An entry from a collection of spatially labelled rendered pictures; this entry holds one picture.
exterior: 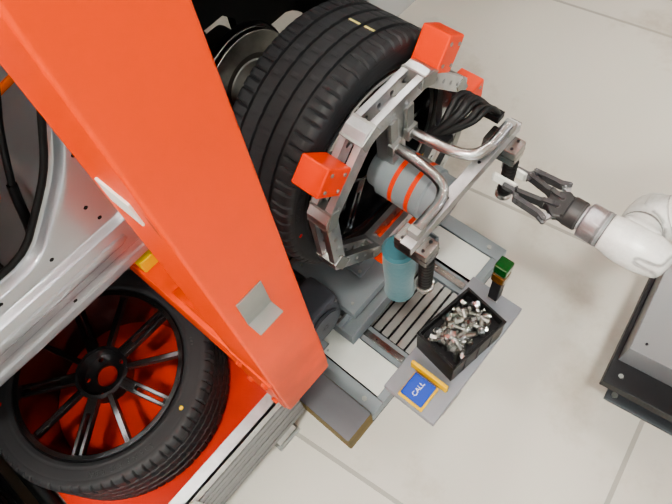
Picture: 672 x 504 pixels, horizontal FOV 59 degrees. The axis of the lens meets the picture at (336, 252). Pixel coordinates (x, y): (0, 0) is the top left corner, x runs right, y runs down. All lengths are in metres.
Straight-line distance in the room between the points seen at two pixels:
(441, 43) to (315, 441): 1.37
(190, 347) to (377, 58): 0.96
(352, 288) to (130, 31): 1.56
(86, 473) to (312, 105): 1.13
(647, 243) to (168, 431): 1.28
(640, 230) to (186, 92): 1.09
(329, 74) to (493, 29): 1.93
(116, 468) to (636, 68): 2.63
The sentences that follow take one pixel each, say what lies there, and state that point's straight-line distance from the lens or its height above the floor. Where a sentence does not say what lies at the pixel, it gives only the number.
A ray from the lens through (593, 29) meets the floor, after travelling 3.23.
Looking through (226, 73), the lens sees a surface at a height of 0.95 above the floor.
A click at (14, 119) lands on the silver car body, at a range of 1.72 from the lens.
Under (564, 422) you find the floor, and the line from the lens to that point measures 2.20.
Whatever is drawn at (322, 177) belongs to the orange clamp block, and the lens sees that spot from 1.20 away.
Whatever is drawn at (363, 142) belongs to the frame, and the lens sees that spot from 1.25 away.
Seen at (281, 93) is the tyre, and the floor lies 1.14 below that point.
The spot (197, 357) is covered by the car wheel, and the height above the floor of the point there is 0.50.
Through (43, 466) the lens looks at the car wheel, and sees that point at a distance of 1.86.
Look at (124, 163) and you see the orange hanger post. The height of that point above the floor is 1.60.
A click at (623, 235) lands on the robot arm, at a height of 0.88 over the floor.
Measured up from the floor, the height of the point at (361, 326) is 0.17.
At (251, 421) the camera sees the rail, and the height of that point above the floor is 0.39.
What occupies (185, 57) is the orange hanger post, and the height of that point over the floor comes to 1.66.
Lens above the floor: 2.08
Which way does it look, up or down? 61 degrees down
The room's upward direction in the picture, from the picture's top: 12 degrees counter-clockwise
